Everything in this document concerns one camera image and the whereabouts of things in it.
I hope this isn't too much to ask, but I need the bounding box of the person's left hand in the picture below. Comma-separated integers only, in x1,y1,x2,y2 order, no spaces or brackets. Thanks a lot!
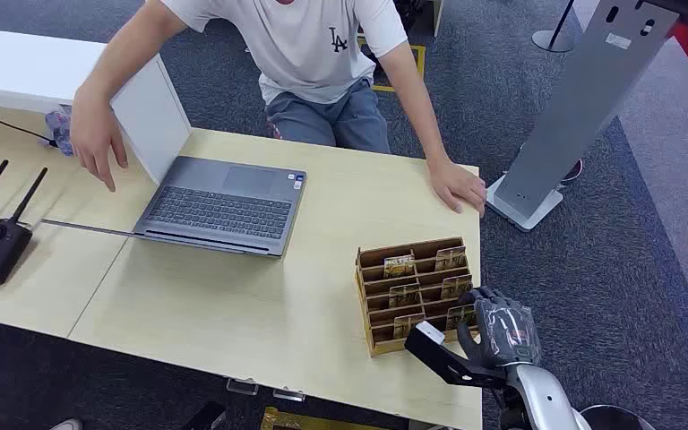
427,159,489,218

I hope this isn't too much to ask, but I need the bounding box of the black object on floor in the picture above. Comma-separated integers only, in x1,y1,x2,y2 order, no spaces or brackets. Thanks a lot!
394,0,434,32

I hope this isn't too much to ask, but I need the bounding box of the thin black cable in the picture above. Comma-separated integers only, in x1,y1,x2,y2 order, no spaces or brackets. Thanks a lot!
0,108,59,148

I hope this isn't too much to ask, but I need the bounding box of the white furniture panel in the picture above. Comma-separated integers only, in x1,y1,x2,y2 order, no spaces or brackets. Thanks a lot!
426,0,446,38

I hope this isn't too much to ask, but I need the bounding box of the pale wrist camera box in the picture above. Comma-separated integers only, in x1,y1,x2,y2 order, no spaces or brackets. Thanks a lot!
415,321,447,347

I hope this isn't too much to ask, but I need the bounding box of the black box under desk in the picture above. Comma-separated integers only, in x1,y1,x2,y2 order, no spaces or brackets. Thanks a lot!
180,401,228,430

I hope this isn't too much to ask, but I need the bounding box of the person's right hand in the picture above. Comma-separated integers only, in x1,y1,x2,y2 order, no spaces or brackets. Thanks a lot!
69,94,130,193

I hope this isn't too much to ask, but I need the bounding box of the person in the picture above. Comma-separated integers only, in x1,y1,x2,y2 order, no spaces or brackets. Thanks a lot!
69,0,489,218

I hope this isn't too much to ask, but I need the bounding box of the stanchion post with round base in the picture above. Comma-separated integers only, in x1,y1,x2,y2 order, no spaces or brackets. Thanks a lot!
531,0,577,54

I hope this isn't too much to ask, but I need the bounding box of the white desk partition box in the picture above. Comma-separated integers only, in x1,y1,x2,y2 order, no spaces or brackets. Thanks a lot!
0,26,193,185

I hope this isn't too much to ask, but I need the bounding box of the crumpled clear plastic bag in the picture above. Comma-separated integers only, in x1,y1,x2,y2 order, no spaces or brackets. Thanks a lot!
45,105,78,158

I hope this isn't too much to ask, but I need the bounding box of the grey kiosk stand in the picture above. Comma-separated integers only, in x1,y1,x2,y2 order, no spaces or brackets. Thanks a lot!
486,0,684,233

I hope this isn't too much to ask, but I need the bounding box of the brown cardboard card holder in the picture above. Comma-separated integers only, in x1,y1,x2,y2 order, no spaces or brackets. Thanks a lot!
354,236,480,358

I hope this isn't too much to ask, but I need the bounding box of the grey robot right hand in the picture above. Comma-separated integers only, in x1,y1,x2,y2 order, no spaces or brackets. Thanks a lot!
456,287,543,368

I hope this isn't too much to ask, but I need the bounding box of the grey open laptop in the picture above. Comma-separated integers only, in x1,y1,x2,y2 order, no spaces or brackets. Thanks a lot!
132,155,308,259

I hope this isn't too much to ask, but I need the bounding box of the round grey robot body shell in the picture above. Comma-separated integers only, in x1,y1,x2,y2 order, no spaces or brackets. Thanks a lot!
580,404,657,430

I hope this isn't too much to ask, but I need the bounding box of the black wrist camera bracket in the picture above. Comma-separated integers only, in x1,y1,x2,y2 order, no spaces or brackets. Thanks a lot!
404,328,506,391

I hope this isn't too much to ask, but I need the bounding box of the person's hand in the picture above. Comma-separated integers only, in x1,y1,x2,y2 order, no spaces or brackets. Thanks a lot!
427,159,489,218
69,94,130,193

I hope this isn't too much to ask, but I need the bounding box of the gold shiny floor plate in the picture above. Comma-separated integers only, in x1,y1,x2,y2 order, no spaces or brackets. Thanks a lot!
259,406,392,430

